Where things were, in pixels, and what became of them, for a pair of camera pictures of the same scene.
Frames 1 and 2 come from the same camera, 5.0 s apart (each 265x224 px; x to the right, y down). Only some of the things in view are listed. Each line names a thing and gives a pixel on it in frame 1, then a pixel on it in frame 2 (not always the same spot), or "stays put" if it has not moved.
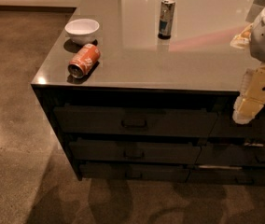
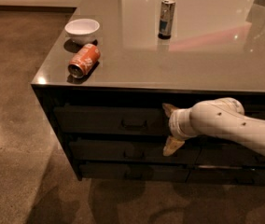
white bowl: (82, 31) stays put
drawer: (85, 119) stays put
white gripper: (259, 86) -> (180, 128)
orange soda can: (83, 60) stays put
